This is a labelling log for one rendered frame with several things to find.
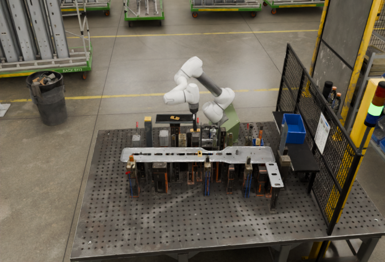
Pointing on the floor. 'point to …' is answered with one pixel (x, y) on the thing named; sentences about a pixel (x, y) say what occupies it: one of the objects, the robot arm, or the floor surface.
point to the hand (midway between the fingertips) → (195, 126)
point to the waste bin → (48, 96)
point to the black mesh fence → (314, 142)
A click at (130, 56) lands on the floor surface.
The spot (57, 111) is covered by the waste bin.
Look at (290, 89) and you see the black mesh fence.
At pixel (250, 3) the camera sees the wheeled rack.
